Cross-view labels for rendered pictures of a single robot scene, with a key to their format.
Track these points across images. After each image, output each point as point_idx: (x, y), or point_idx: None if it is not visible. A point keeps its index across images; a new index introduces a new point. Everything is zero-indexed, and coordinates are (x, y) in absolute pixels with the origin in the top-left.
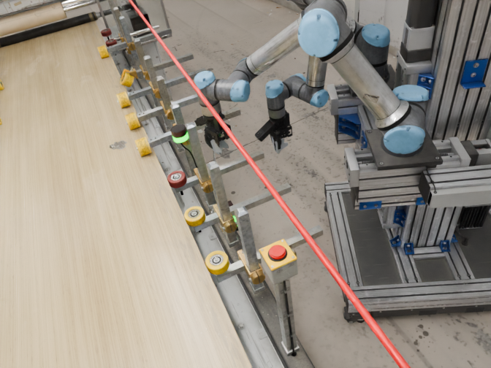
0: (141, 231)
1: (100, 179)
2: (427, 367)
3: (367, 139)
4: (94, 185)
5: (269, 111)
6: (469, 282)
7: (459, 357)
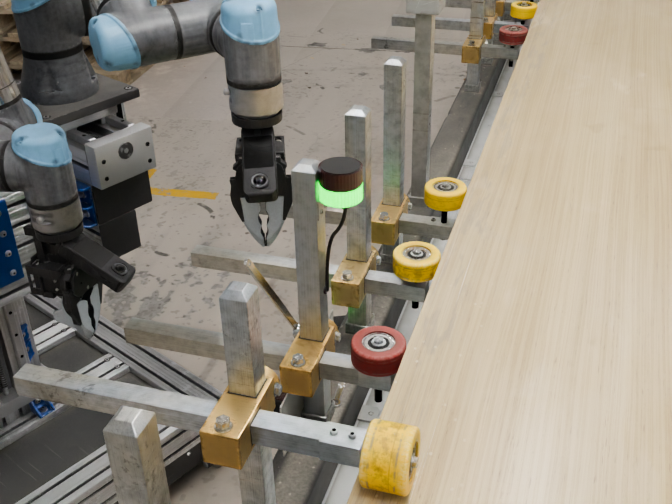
0: (542, 282)
1: (593, 480)
2: (213, 367)
3: (69, 114)
4: (621, 467)
5: (78, 201)
6: None
7: (170, 352)
